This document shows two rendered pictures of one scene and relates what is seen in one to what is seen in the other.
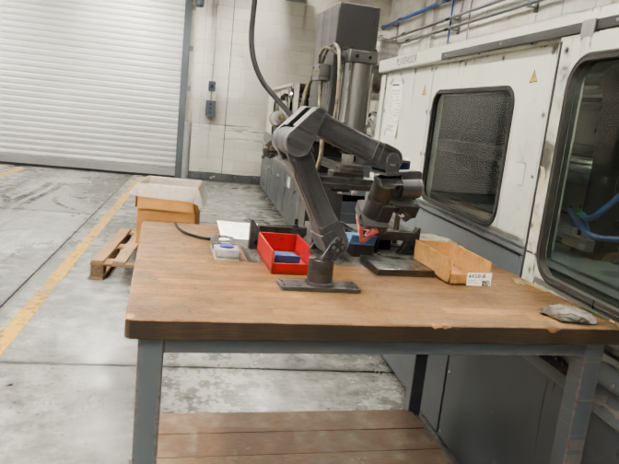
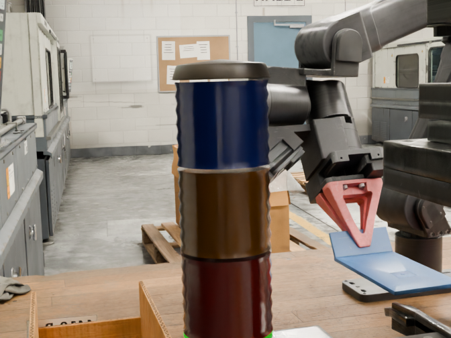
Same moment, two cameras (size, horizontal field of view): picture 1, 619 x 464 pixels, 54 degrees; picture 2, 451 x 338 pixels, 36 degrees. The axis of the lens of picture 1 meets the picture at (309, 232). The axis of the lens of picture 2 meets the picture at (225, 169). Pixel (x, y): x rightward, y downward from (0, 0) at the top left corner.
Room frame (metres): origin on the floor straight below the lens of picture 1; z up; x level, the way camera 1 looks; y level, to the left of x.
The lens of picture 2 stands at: (2.35, -0.30, 1.19)
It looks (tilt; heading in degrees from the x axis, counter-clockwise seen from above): 7 degrees down; 180
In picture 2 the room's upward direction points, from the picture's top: 2 degrees counter-clockwise
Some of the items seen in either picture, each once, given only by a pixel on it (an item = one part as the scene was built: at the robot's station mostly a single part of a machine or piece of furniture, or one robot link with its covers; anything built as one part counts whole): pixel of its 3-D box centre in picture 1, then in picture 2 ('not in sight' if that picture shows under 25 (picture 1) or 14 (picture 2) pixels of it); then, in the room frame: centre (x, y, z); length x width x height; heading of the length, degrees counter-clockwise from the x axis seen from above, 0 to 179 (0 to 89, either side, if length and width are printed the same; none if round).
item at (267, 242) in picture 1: (285, 252); not in sight; (1.66, 0.06, 0.93); 0.25 x 0.12 x 0.06; 14
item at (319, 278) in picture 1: (320, 272); (418, 259); (1.44, -0.04, 0.94); 0.20 x 0.07 x 0.08; 104
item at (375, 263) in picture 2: (356, 234); (389, 257); (1.66, -0.13, 1.00); 0.15 x 0.07 x 0.03; 14
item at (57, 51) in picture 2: not in sight; (62, 80); (-4.94, -1.97, 1.21); 0.86 x 0.10 x 0.79; 11
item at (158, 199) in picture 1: (170, 210); not in sight; (5.17, 1.21, 0.40); 0.67 x 0.60 x 0.50; 6
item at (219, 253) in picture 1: (226, 257); not in sight; (1.65, 0.22, 0.90); 0.07 x 0.07 x 0.06; 14
